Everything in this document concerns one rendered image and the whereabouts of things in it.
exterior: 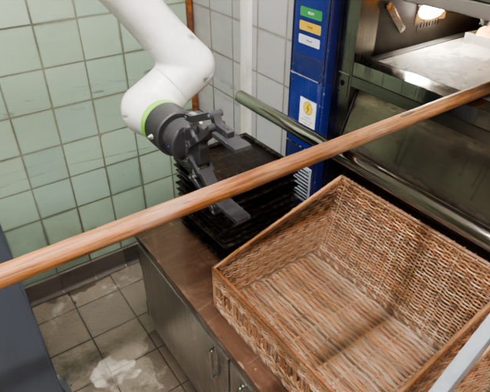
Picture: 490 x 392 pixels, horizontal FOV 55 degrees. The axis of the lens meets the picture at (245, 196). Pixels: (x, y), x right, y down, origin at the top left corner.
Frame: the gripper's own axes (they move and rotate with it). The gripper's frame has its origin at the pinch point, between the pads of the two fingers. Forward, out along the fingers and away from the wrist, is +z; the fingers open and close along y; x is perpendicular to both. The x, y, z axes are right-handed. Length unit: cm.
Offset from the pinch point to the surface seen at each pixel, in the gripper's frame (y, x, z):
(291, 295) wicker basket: 60, -30, -18
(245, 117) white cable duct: 36, -58, -82
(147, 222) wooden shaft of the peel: -0.7, 17.0, 1.6
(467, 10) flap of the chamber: -22, -45, 5
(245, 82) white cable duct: 22, -58, -82
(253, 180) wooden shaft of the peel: -1.0, -1.5, 1.6
